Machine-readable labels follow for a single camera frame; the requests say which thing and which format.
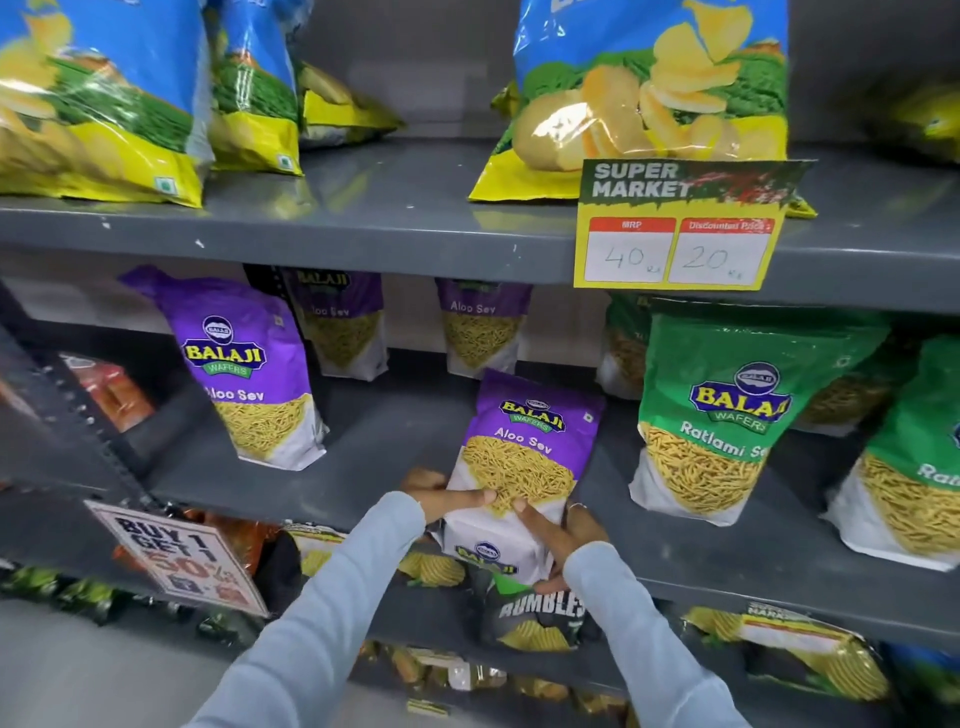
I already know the yellow green price tag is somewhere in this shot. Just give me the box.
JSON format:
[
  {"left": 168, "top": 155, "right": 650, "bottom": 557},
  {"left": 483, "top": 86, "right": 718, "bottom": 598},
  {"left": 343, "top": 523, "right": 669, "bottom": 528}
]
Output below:
[{"left": 573, "top": 158, "right": 817, "bottom": 293}]

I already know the person's left forearm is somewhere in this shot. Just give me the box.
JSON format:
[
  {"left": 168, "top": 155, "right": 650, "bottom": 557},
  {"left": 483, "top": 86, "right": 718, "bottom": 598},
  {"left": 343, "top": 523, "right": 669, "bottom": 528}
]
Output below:
[{"left": 186, "top": 491, "right": 427, "bottom": 728}]

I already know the person's right forearm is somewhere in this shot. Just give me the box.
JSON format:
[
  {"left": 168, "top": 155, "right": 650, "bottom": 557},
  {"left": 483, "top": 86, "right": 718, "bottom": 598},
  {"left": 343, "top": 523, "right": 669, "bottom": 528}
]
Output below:
[{"left": 562, "top": 541, "right": 753, "bottom": 728}]

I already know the grey perforated shelf upright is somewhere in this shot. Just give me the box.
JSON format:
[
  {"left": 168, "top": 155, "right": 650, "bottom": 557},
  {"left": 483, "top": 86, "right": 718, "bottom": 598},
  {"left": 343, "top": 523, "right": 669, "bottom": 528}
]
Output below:
[{"left": 0, "top": 283, "right": 162, "bottom": 519}]

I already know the purple sev snack packet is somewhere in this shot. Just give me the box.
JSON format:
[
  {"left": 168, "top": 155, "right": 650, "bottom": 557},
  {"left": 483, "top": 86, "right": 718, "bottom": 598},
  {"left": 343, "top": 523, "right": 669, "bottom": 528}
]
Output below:
[
  {"left": 287, "top": 268, "right": 390, "bottom": 382},
  {"left": 435, "top": 278, "right": 534, "bottom": 379},
  {"left": 441, "top": 368, "right": 606, "bottom": 588},
  {"left": 118, "top": 264, "right": 329, "bottom": 472}
]

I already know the red orange snack packet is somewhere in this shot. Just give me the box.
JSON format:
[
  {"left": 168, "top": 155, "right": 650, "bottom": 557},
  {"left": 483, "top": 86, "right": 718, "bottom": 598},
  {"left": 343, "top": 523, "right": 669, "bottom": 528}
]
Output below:
[{"left": 58, "top": 352, "right": 156, "bottom": 434}]

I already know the row of green dark packets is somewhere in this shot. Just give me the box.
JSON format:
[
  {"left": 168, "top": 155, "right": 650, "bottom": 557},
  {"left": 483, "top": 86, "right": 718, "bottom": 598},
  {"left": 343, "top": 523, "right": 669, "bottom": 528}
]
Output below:
[{"left": 0, "top": 564, "right": 264, "bottom": 648}]

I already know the blue yellow chips packet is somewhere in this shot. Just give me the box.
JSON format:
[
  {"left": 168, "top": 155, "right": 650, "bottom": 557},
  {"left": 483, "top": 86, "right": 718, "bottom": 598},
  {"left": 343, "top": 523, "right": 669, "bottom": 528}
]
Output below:
[
  {"left": 295, "top": 60, "right": 407, "bottom": 150},
  {"left": 0, "top": 0, "right": 216, "bottom": 210},
  {"left": 468, "top": 0, "right": 819, "bottom": 221},
  {"left": 204, "top": 0, "right": 306, "bottom": 178}
]

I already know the black chips packet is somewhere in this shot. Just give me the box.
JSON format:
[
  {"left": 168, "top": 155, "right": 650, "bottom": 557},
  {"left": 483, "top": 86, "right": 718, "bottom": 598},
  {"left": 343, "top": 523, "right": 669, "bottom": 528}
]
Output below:
[{"left": 466, "top": 564, "right": 595, "bottom": 654}]

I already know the green sev snack packet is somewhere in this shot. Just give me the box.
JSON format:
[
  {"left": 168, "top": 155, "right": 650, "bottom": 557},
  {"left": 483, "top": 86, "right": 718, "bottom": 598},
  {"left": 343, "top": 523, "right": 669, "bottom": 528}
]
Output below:
[
  {"left": 819, "top": 334, "right": 960, "bottom": 573},
  {"left": 793, "top": 336, "right": 920, "bottom": 438},
  {"left": 596, "top": 293, "right": 653, "bottom": 402},
  {"left": 628, "top": 309, "right": 891, "bottom": 528}
]

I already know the person's left hand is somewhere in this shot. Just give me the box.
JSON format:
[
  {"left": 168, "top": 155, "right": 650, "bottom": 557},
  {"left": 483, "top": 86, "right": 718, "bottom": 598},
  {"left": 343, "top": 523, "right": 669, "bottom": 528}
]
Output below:
[{"left": 401, "top": 468, "right": 498, "bottom": 525}]

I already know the row of small snack packets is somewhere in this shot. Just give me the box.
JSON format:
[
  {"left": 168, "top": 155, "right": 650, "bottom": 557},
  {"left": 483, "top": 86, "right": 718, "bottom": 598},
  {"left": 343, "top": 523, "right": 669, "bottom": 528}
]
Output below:
[{"left": 358, "top": 641, "right": 630, "bottom": 720}]

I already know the person's right hand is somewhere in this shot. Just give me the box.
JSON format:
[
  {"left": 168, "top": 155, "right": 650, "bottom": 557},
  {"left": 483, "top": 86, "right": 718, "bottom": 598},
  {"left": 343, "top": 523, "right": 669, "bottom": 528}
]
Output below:
[{"left": 513, "top": 498, "right": 610, "bottom": 597}]

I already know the yellow white wafer packet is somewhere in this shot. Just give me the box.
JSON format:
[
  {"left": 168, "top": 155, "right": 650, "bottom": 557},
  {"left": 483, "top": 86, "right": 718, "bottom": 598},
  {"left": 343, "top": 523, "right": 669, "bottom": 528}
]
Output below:
[
  {"left": 684, "top": 602, "right": 892, "bottom": 704},
  {"left": 396, "top": 549, "right": 468, "bottom": 589},
  {"left": 283, "top": 522, "right": 348, "bottom": 580}
]

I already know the white red offer sign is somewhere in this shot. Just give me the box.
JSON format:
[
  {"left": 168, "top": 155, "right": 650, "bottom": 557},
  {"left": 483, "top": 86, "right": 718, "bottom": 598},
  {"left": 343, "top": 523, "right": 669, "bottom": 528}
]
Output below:
[{"left": 84, "top": 499, "right": 270, "bottom": 619}]

